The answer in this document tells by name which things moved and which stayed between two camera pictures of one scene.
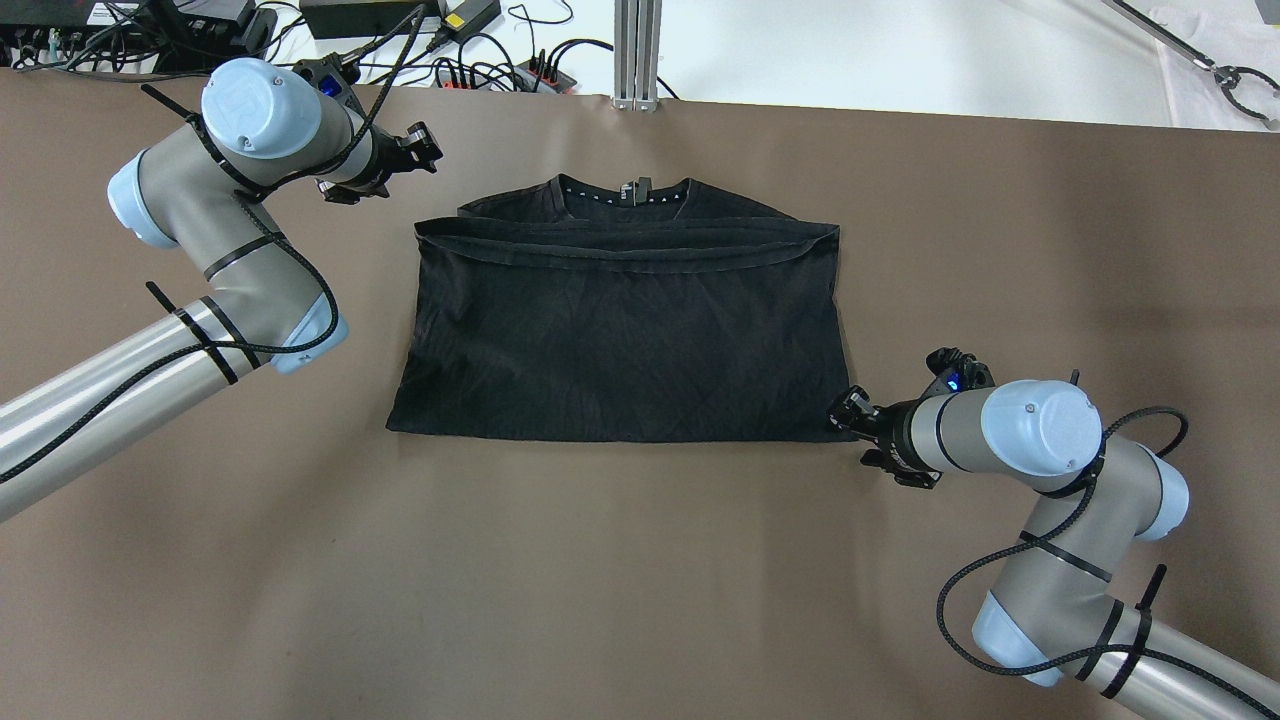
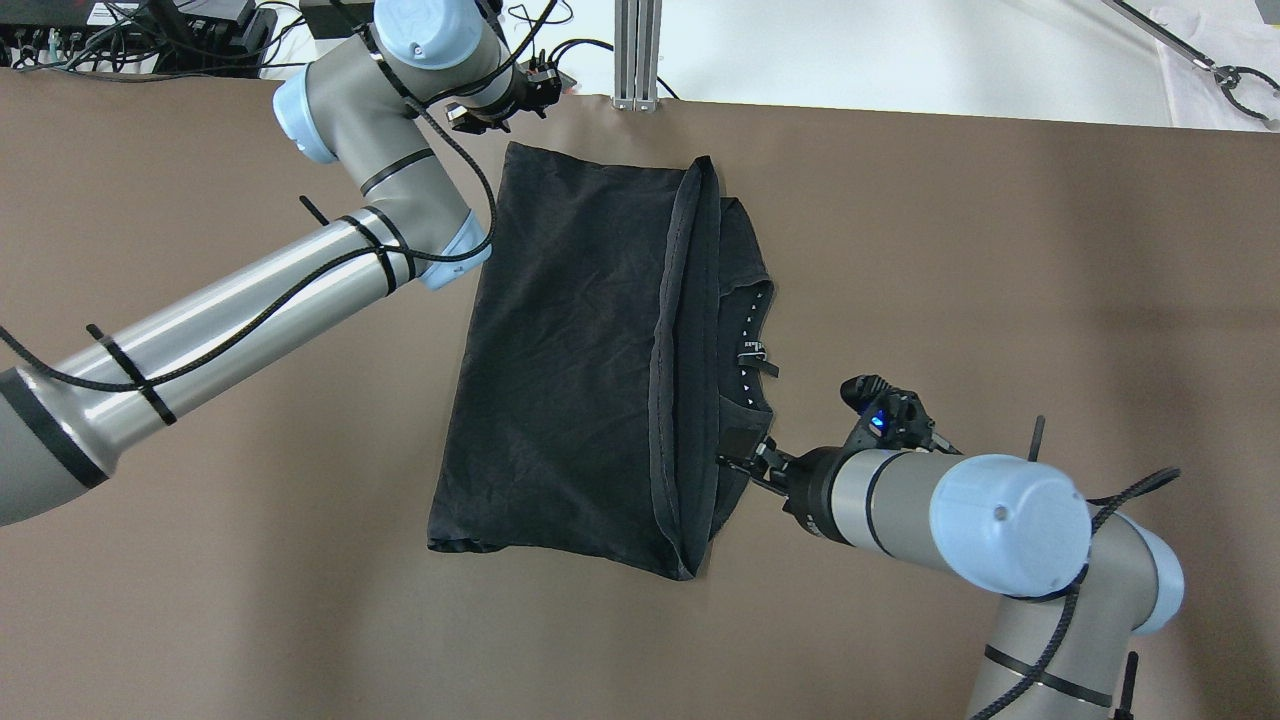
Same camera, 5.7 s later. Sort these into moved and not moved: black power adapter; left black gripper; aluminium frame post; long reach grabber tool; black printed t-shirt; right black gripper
Moved: left black gripper; black printed t-shirt; right black gripper
Not moved: aluminium frame post; black power adapter; long reach grabber tool
